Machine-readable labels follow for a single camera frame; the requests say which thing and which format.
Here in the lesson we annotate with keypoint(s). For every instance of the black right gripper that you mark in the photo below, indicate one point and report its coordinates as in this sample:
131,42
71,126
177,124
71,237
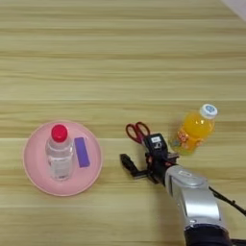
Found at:
158,169

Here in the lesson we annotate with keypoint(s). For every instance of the purple rectangular block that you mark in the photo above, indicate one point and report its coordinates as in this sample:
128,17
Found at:
82,152

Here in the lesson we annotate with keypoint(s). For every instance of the clear bottle red cap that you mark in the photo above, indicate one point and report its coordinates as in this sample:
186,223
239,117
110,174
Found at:
59,153

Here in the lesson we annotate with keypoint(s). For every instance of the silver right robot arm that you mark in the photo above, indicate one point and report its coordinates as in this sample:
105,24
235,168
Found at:
198,205

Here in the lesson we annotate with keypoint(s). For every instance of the black box white label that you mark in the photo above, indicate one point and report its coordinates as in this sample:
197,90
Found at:
156,144

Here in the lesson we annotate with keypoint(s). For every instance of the orange juice bottle white cap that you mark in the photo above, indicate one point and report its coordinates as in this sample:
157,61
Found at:
193,131

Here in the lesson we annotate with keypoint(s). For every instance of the pink round plate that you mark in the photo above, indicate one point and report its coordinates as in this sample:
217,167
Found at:
35,160

